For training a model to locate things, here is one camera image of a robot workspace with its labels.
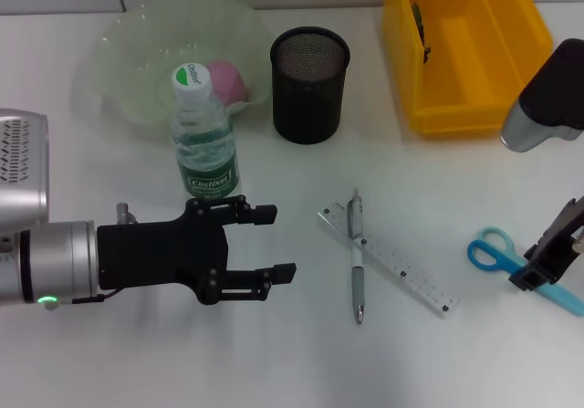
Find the clear plastic ruler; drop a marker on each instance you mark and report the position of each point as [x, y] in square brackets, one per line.
[410, 275]

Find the green translucent fruit plate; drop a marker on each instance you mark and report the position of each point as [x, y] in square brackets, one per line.
[137, 38]

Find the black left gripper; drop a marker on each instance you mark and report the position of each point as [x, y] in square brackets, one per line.
[159, 255]

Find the blue scissors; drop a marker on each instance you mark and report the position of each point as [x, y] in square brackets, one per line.
[490, 257]

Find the white grey pen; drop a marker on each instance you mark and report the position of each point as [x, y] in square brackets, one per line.
[357, 280]

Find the black mesh pen holder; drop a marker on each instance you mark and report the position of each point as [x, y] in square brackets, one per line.
[305, 107]

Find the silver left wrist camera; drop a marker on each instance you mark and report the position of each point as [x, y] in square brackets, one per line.
[23, 175]

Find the green plastic wrapper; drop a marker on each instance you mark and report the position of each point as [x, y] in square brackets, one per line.
[422, 34]

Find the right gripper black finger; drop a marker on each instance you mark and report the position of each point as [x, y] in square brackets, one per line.
[547, 262]
[572, 214]

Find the yellow plastic bin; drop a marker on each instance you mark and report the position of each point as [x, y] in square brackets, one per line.
[461, 61]

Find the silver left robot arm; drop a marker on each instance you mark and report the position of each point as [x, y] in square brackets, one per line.
[59, 262]

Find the clear plastic water bottle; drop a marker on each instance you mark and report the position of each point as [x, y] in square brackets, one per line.
[207, 166]

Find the pink peach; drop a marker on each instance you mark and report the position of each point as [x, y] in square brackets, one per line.
[230, 86]

